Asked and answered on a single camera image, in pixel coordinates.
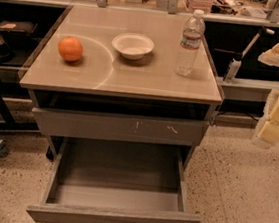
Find grey top drawer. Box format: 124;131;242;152
32;108;208;146

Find grey drawer cabinet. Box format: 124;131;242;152
20;6;223;161

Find clear plastic water bottle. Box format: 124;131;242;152
174;9;205;76

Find white bowl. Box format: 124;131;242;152
112;33;154;61

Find orange fruit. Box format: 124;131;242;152
57;36;83;62

